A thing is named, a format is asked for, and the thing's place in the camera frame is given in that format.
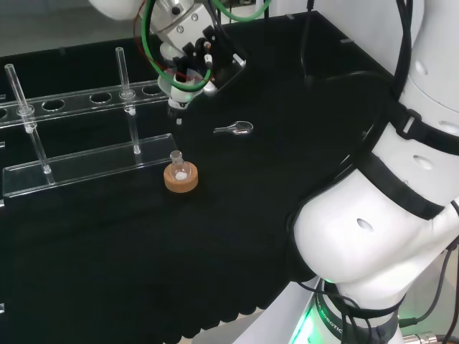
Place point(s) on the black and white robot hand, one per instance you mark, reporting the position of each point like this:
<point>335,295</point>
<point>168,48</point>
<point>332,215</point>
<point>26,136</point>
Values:
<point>229,71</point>

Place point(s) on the clear plastic funnel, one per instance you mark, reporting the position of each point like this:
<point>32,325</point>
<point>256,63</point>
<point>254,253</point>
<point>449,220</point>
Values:
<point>163,86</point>

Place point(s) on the glass weighing funnel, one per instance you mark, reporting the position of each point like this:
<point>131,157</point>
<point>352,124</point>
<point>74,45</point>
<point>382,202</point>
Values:
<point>242,128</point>

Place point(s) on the clear acrylic funnel stand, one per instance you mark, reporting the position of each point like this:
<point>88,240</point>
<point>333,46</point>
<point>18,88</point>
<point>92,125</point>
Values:
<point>89,168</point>

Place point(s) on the small glass round-bottom flask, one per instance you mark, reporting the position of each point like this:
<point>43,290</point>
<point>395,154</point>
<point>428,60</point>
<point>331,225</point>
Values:
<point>178,172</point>

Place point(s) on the black bench cloth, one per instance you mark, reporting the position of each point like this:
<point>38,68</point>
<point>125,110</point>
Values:
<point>143,251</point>

